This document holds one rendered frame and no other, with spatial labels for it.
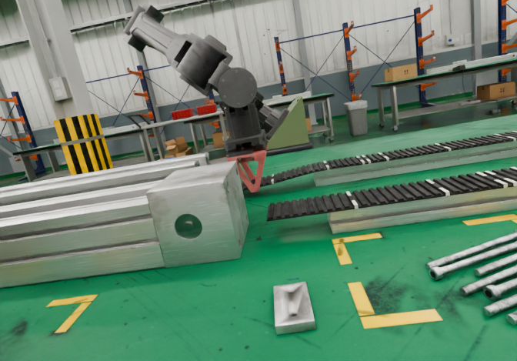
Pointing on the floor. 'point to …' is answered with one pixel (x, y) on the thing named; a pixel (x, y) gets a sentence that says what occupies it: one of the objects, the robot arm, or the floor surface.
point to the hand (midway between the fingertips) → (255, 183)
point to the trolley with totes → (181, 122)
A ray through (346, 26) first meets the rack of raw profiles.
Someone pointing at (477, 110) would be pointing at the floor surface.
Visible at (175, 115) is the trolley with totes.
